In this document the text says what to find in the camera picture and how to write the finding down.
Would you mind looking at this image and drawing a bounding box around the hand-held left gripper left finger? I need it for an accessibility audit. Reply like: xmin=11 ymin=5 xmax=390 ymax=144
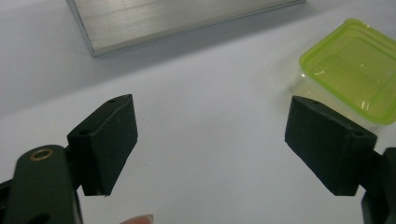
xmin=66 ymin=93 xmax=139 ymax=198

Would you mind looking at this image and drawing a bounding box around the white wire shelf rack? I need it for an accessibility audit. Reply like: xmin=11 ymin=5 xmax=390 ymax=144
xmin=65 ymin=0 xmax=306 ymax=58

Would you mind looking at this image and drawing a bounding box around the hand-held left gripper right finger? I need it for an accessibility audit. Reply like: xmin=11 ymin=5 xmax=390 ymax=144
xmin=284 ymin=95 xmax=378 ymax=197

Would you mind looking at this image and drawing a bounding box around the green lidded plastic container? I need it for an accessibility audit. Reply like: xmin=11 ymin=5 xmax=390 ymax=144
xmin=290 ymin=18 xmax=396 ymax=127

